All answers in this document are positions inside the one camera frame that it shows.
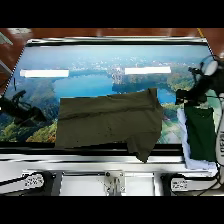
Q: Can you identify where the black cable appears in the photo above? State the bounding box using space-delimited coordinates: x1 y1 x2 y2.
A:
185 166 224 196

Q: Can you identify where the olive green T-shirt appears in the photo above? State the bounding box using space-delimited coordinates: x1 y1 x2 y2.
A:
54 87 165 164

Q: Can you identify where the dark green garment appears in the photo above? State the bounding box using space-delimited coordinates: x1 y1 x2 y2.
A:
184 104 218 163

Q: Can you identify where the white garment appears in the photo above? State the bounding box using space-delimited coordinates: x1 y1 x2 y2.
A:
176 107 220 175

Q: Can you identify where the silver frame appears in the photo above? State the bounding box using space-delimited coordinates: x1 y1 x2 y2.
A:
0 36 224 197

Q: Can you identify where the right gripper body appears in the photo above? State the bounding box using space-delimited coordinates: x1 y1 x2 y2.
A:
175 87 208 105

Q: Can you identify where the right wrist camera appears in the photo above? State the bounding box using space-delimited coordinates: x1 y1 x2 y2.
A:
187 65 203 80

